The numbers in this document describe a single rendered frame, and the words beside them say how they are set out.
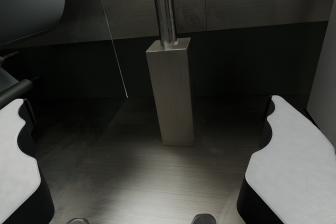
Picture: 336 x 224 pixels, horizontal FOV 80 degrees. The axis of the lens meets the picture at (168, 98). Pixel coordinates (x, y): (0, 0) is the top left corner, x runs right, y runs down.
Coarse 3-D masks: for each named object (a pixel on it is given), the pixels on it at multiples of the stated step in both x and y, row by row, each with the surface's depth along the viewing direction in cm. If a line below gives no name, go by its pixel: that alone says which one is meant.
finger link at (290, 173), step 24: (264, 120) 11; (288, 120) 9; (264, 144) 9; (288, 144) 7; (312, 144) 7; (264, 168) 6; (288, 168) 6; (312, 168) 6; (240, 192) 7; (264, 192) 6; (288, 192) 6; (312, 192) 6; (264, 216) 6; (288, 216) 5; (312, 216) 5
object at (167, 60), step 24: (168, 0) 40; (168, 24) 42; (168, 48) 42; (168, 72) 44; (192, 72) 51; (168, 96) 48; (192, 96) 50; (168, 120) 51; (192, 120) 50; (168, 144) 56; (192, 144) 54
